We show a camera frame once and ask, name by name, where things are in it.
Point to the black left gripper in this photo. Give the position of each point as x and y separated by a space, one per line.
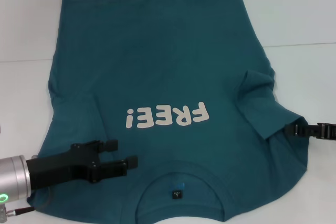
55 169

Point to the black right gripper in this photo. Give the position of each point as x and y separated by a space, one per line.
328 131

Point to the teal FREE print T-shirt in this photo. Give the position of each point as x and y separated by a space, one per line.
157 64

